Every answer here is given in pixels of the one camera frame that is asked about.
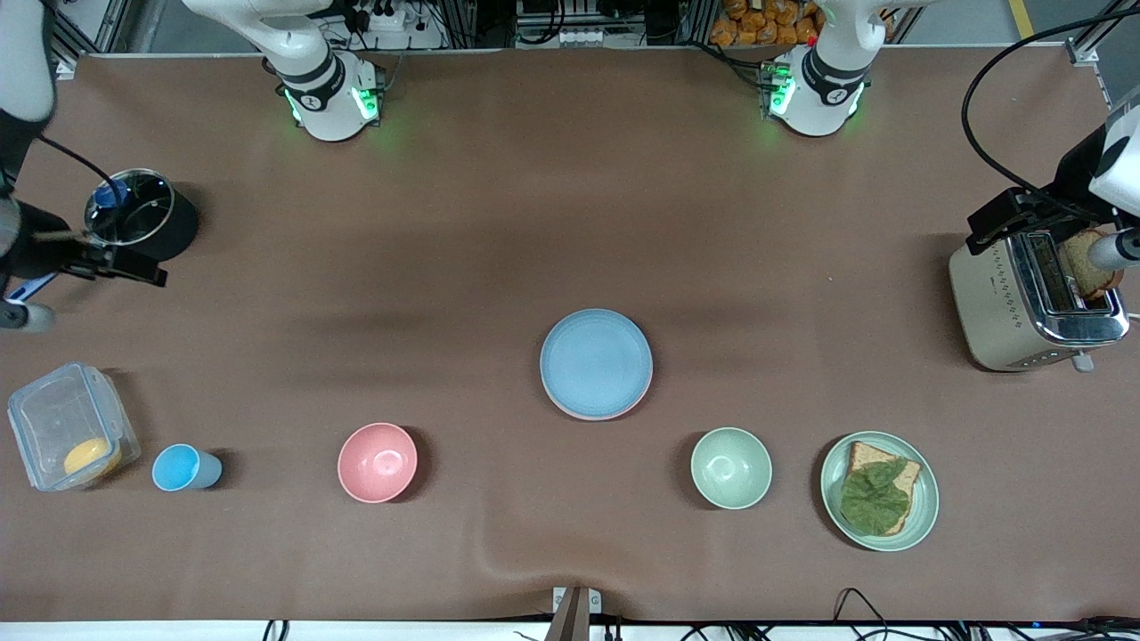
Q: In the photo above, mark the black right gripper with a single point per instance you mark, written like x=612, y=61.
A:
x=34, y=249

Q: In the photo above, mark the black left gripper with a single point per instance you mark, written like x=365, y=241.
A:
x=1075, y=181

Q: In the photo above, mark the pink plate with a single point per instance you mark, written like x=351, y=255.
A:
x=623, y=410

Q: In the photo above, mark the blue plate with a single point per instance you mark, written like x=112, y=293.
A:
x=595, y=361

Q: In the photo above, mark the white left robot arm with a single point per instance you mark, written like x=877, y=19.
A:
x=819, y=89

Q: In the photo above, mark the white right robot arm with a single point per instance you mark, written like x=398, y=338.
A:
x=325, y=98

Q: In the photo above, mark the beige steel toaster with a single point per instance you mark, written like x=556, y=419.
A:
x=989, y=303

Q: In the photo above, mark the small blue object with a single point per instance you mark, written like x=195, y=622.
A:
x=109, y=194

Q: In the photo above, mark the black pot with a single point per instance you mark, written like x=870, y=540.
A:
x=183, y=223

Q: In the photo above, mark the brown bread slice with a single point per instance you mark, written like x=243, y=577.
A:
x=1082, y=271

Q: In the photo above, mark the clear container with blue seal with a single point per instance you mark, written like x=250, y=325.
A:
x=53, y=414

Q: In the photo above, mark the yellow round food piece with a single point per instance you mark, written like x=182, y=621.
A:
x=89, y=458

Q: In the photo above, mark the blue plastic cup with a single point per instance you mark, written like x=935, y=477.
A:
x=178, y=467

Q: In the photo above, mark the toast slice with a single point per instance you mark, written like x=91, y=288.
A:
x=859, y=456

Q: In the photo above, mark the green plate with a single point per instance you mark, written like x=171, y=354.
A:
x=922, y=507

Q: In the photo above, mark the green lettuce leaf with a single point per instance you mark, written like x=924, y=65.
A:
x=873, y=499

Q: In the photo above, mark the bag of orange buns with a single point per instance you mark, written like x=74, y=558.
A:
x=757, y=22

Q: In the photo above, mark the pink bowl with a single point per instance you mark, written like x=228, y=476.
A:
x=377, y=463

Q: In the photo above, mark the green bowl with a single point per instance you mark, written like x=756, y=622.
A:
x=730, y=467

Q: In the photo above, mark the white power strip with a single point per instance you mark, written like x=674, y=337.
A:
x=387, y=18

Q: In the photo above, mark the brown table cloth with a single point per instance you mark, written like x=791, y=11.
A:
x=534, y=223

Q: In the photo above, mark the aluminium frame profile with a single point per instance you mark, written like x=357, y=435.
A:
x=1082, y=52

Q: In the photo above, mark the metal table bracket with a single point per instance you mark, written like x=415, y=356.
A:
x=576, y=614

